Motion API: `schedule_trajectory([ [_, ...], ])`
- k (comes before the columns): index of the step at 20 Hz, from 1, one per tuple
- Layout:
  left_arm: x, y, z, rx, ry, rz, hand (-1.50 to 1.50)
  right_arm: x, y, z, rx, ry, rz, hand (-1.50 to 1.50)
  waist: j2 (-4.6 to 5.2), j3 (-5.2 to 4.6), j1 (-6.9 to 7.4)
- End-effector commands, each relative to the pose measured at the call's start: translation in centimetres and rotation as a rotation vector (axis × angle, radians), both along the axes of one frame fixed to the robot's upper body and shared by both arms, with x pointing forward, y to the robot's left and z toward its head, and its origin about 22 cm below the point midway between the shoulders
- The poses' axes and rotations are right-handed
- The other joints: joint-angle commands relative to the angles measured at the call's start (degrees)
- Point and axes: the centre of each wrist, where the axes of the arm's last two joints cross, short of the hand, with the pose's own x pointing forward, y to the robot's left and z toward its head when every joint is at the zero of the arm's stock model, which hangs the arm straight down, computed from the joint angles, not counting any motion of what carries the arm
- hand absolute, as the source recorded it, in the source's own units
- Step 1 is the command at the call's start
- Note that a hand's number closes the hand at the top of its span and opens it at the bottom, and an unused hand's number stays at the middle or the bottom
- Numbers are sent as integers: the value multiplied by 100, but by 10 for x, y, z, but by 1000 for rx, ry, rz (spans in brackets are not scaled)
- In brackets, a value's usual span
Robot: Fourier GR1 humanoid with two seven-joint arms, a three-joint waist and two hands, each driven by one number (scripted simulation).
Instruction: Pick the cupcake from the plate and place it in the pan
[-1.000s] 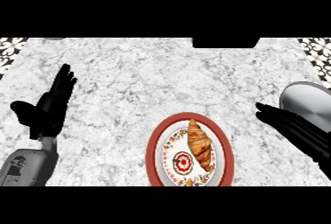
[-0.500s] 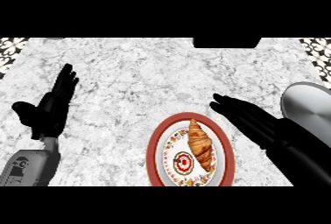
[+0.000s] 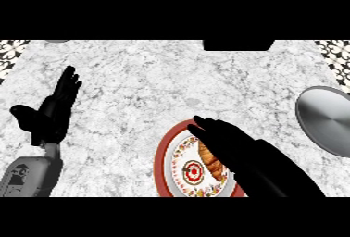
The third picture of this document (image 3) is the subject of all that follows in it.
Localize grey metal pan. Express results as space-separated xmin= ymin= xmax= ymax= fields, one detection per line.
xmin=294 ymin=85 xmax=350 ymax=158

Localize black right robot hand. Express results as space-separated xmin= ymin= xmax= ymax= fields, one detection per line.
xmin=186 ymin=115 xmax=270 ymax=176

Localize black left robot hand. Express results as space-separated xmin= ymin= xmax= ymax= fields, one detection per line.
xmin=9 ymin=65 xmax=82 ymax=147

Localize red rimmed floral plate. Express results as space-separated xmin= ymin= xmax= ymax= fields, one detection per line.
xmin=153 ymin=118 xmax=248 ymax=198

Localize black appliance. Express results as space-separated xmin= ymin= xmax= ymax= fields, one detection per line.
xmin=202 ymin=39 xmax=276 ymax=52

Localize orange brown cupcake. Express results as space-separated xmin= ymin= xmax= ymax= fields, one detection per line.
xmin=196 ymin=140 xmax=230 ymax=183

